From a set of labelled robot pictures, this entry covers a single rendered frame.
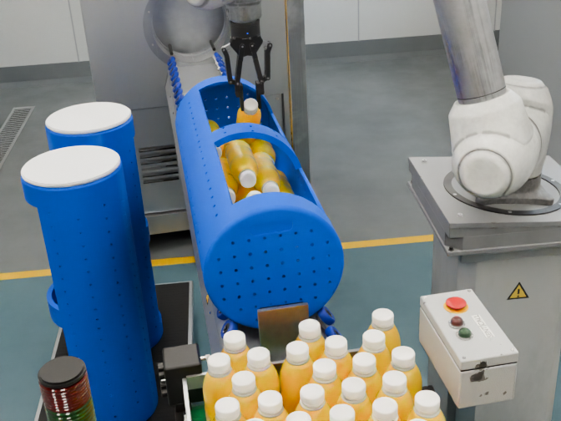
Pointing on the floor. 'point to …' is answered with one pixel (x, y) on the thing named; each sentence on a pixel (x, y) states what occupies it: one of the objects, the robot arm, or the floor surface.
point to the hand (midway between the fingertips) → (250, 96)
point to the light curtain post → (297, 82)
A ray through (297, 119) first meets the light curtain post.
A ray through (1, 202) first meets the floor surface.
